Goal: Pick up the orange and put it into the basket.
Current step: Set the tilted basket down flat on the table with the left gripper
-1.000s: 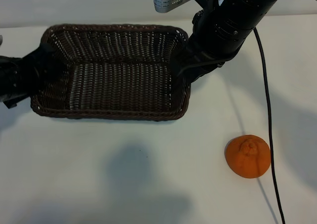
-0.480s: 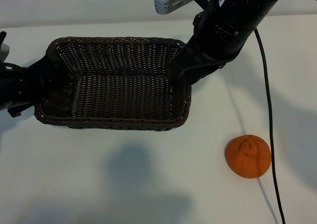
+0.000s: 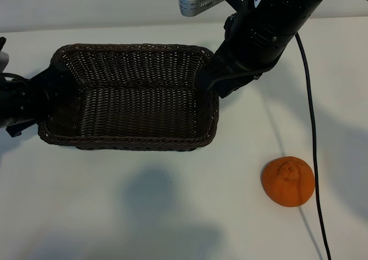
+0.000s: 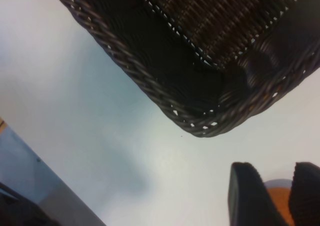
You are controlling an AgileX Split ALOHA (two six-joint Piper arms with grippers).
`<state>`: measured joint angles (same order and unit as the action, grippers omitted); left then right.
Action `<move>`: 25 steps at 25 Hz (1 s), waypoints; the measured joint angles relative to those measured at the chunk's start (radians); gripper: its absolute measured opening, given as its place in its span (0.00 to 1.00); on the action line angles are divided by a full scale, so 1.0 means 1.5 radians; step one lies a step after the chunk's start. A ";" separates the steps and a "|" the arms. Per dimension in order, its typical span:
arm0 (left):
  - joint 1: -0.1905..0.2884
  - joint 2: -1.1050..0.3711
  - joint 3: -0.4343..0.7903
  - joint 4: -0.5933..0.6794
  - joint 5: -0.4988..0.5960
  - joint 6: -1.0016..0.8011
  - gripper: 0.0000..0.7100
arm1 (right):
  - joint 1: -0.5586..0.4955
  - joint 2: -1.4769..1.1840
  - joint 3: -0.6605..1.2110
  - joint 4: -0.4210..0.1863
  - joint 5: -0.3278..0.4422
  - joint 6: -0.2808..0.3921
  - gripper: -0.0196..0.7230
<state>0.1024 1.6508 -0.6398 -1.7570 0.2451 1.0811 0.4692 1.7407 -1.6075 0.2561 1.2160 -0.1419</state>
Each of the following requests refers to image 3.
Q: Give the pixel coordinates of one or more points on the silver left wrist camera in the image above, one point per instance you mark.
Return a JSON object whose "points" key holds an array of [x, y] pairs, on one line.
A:
{"points": [[3, 61]]}

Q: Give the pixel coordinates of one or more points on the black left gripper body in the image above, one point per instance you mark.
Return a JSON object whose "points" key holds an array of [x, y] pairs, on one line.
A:
{"points": [[26, 101]]}

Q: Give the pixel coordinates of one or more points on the dark brown wicker basket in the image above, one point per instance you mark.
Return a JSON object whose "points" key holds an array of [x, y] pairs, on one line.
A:
{"points": [[138, 113]]}

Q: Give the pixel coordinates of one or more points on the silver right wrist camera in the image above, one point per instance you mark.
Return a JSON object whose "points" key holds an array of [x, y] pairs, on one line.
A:
{"points": [[191, 2]]}

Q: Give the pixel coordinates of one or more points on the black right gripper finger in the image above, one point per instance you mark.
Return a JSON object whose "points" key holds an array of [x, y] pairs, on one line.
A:
{"points": [[234, 86], [212, 73]]}

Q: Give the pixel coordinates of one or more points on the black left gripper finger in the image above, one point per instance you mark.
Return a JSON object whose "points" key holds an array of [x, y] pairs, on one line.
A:
{"points": [[67, 84]]}

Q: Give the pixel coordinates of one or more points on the orange fruit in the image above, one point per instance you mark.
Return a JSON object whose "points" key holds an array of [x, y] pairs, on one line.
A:
{"points": [[287, 185]]}

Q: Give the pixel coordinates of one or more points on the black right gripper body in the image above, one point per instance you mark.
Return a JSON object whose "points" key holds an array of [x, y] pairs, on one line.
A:
{"points": [[261, 45]]}

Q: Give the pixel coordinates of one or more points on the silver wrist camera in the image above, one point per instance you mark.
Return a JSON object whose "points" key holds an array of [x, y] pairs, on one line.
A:
{"points": [[3, 61], [191, 2]]}

